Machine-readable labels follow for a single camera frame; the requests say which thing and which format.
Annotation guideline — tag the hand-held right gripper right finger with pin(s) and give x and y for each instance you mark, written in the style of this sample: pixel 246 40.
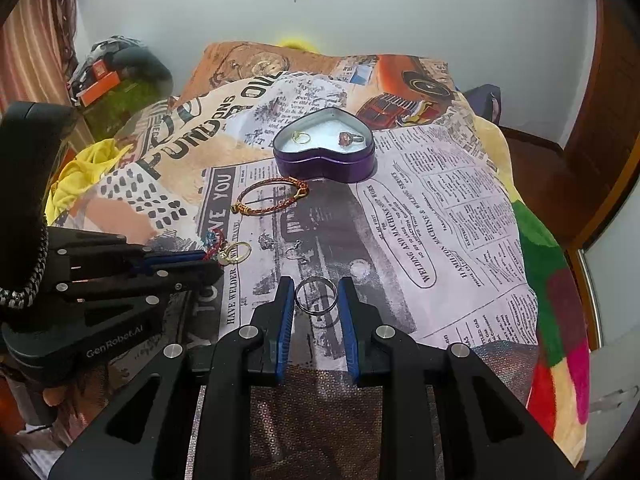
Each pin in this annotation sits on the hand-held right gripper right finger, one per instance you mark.
pixel 348 332

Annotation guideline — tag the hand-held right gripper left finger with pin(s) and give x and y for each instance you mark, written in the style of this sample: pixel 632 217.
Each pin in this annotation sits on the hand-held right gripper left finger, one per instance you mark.
pixel 285 332

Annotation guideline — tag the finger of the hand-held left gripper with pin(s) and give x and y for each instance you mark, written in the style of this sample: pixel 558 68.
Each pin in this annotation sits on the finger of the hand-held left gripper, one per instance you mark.
pixel 200 274
pixel 170 260

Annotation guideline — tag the purple heart-shaped tin box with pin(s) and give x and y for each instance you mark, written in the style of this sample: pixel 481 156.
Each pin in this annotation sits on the purple heart-shaped tin box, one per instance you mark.
pixel 320 167

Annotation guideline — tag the yellow cloth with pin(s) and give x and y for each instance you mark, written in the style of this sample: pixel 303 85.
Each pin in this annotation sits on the yellow cloth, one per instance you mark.
pixel 80 180

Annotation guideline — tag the small silver earring hook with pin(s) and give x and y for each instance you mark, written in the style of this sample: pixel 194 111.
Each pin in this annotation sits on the small silver earring hook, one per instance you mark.
pixel 299 255

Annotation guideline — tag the brown glittery cloth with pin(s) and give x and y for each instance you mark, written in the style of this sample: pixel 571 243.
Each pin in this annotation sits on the brown glittery cloth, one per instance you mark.
pixel 325 425

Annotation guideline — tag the orange box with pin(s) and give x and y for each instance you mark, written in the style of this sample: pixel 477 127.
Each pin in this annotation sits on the orange box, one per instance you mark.
pixel 97 87

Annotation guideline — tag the green cloth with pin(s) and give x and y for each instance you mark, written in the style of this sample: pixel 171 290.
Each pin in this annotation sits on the green cloth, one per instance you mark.
pixel 125 102

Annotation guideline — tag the striped curtain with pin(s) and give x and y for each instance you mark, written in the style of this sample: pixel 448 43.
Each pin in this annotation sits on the striped curtain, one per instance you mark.
pixel 35 45

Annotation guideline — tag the black bag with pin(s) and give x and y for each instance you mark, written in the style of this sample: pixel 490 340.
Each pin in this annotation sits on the black bag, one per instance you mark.
pixel 135 62

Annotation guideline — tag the newspaper print cloth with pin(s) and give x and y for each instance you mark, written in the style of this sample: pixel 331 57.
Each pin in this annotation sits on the newspaper print cloth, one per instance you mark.
pixel 450 220

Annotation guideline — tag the multicolour fleece blanket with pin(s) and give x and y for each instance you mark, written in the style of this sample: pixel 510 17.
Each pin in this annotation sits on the multicolour fleece blanket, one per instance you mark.
pixel 550 280

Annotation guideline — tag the yellow fluffy object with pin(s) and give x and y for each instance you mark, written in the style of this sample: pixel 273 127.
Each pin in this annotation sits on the yellow fluffy object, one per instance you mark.
pixel 297 44

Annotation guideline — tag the dark blue cloth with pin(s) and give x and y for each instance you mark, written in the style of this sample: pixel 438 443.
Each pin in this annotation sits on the dark blue cloth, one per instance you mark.
pixel 482 102

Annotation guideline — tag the white cabinet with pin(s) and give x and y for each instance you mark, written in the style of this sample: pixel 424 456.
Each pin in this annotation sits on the white cabinet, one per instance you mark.
pixel 615 335

